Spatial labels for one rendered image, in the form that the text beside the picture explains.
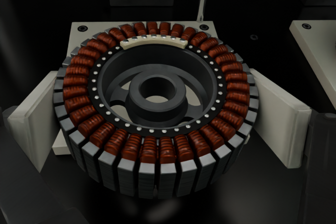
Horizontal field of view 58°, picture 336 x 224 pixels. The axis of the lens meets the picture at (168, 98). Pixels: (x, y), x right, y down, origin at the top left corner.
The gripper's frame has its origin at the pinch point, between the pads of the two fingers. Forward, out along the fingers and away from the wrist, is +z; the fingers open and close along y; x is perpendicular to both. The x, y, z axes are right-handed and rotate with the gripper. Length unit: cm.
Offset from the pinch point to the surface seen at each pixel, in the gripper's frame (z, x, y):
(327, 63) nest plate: 10.9, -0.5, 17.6
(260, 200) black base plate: 0.7, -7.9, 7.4
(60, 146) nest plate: 3.9, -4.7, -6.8
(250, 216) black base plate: -0.2, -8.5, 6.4
